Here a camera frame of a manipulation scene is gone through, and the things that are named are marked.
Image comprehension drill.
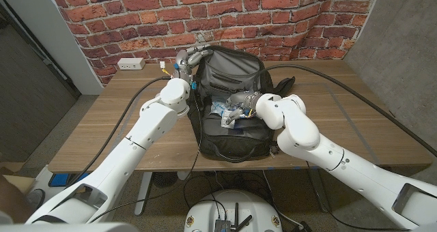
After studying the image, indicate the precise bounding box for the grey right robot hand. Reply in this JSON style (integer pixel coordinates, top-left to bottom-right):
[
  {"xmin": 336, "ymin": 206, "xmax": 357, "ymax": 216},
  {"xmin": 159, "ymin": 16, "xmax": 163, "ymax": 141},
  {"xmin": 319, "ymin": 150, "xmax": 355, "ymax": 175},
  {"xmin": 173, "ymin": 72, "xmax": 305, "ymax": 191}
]
[{"xmin": 225, "ymin": 91, "xmax": 255, "ymax": 124}]

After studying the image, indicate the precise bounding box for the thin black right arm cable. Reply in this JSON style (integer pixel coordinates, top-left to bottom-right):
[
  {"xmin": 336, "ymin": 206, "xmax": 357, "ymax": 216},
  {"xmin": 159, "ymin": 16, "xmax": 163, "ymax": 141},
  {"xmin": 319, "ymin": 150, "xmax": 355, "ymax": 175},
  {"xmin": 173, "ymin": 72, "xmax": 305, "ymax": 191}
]
[{"xmin": 305, "ymin": 162, "xmax": 407, "ymax": 232}]

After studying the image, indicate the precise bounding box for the black backpack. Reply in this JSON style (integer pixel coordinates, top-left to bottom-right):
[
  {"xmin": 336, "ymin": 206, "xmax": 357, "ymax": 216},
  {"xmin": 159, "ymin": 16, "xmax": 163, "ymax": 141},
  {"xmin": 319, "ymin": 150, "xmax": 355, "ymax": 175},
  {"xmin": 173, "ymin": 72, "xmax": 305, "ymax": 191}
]
[{"xmin": 186, "ymin": 44, "xmax": 296, "ymax": 164}]

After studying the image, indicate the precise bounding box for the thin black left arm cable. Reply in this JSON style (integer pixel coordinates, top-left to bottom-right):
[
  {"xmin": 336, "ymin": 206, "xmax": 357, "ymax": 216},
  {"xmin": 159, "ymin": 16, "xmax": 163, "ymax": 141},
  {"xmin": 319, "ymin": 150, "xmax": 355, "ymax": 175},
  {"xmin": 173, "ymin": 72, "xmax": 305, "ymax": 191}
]
[{"xmin": 90, "ymin": 88, "xmax": 202, "ymax": 223}]

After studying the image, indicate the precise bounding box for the white power outlet box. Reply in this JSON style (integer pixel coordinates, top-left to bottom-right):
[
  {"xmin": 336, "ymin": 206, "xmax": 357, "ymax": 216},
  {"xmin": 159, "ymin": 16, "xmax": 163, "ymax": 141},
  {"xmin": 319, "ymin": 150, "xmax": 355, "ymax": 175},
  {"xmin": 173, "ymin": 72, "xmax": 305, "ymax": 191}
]
[{"xmin": 117, "ymin": 57, "xmax": 146, "ymax": 71}]

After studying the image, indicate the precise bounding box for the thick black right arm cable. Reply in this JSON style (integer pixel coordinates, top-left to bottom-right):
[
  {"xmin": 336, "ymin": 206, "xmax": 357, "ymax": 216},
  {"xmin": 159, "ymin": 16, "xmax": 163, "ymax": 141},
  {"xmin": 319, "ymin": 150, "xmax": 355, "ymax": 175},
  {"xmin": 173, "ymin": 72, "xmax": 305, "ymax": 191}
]
[{"xmin": 252, "ymin": 63, "xmax": 437, "ymax": 158}]

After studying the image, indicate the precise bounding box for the red brick printed backdrop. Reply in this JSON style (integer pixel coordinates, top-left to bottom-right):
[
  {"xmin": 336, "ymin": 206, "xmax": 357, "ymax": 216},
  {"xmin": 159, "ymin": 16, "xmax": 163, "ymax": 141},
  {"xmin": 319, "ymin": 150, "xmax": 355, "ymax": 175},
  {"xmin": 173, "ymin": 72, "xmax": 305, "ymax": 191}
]
[{"xmin": 46, "ymin": 0, "xmax": 382, "ymax": 86}]

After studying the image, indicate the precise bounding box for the blue item on floor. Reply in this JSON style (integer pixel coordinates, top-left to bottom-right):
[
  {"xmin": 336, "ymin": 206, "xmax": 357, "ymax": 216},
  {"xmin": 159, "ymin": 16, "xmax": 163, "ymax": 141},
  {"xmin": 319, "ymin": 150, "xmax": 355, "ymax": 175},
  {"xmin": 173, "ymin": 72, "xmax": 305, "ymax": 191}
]
[{"xmin": 48, "ymin": 173, "xmax": 90, "ymax": 188}]

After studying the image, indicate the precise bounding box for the black antenna device on torso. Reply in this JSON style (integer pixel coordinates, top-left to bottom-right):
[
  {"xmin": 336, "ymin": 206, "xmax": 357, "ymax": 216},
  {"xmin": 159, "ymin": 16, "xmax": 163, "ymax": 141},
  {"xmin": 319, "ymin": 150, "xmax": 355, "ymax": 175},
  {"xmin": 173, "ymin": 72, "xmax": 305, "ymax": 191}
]
[{"xmin": 214, "ymin": 202, "xmax": 253, "ymax": 232}]

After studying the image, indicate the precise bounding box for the blue white baby wipes package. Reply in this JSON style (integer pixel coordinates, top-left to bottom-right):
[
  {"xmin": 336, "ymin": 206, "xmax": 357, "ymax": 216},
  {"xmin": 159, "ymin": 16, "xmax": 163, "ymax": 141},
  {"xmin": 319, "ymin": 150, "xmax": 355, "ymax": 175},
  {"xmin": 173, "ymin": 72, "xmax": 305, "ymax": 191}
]
[{"xmin": 210, "ymin": 100, "xmax": 240, "ymax": 119}]

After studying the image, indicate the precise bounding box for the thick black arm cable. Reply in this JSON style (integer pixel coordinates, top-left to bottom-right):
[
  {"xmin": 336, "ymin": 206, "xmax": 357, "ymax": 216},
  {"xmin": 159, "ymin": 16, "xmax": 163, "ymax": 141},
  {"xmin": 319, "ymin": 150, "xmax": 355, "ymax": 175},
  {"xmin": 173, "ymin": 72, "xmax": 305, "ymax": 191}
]
[
  {"xmin": 252, "ymin": 63, "xmax": 437, "ymax": 158},
  {"xmin": 66, "ymin": 75, "xmax": 171, "ymax": 187}
]

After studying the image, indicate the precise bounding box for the black floor cable loop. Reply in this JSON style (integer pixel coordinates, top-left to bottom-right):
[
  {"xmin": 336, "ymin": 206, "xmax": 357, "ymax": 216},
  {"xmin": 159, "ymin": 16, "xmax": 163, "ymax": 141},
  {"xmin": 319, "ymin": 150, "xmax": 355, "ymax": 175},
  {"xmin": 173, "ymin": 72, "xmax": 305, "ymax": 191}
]
[{"xmin": 183, "ymin": 172, "xmax": 274, "ymax": 212}]

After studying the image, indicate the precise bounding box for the cardboard box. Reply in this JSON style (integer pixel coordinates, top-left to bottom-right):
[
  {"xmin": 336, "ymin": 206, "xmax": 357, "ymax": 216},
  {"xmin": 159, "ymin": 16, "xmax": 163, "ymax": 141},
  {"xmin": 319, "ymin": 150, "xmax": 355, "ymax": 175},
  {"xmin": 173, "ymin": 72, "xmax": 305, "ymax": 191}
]
[{"xmin": 0, "ymin": 162, "xmax": 37, "ymax": 192}]

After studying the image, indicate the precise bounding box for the white table leg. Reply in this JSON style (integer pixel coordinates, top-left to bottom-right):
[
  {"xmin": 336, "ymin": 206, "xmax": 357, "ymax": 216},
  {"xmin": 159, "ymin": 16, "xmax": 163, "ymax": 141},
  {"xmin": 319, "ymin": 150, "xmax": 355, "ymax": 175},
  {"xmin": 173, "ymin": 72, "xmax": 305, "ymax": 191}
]
[{"xmin": 134, "ymin": 171, "xmax": 154, "ymax": 216}]

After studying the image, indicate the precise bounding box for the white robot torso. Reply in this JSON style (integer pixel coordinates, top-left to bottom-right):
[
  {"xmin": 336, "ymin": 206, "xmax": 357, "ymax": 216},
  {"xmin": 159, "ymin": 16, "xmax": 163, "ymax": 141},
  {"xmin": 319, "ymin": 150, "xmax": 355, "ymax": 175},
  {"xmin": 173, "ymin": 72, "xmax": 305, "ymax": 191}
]
[{"xmin": 184, "ymin": 190, "xmax": 283, "ymax": 232}]

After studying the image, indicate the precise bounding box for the white packet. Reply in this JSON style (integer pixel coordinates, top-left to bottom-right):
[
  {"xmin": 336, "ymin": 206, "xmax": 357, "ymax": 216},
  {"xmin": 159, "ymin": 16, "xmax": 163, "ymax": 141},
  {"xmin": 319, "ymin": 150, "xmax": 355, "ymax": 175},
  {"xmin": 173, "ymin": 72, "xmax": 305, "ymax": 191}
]
[{"xmin": 221, "ymin": 109, "xmax": 236, "ymax": 130}]

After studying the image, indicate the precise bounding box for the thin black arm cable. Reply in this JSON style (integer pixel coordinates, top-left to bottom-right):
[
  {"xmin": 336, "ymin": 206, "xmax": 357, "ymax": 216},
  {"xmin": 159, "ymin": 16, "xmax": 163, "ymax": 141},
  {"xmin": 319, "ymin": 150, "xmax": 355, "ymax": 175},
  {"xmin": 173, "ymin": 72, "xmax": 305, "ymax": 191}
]
[
  {"xmin": 90, "ymin": 88, "xmax": 202, "ymax": 223},
  {"xmin": 305, "ymin": 162, "xmax": 407, "ymax": 232}
]

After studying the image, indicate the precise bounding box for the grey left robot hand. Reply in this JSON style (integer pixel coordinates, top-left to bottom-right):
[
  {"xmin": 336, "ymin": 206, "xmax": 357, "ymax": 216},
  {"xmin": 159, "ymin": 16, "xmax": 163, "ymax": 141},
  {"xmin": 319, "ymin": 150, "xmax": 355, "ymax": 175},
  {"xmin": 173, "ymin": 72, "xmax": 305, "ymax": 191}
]
[{"xmin": 173, "ymin": 44, "xmax": 213, "ymax": 78}]

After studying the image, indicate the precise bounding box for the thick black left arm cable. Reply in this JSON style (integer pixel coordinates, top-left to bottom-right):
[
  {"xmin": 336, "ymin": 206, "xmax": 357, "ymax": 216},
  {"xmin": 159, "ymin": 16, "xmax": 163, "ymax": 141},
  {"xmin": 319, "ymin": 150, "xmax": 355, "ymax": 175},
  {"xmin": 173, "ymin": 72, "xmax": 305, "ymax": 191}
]
[{"xmin": 66, "ymin": 75, "xmax": 171, "ymax": 187}]

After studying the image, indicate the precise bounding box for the grey table leg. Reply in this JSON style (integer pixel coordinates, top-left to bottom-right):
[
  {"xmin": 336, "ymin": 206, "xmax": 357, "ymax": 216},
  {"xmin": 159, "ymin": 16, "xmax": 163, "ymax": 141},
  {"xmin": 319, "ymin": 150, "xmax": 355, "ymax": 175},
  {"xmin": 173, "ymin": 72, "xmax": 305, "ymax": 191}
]
[{"xmin": 309, "ymin": 169, "xmax": 331, "ymax": 213}]

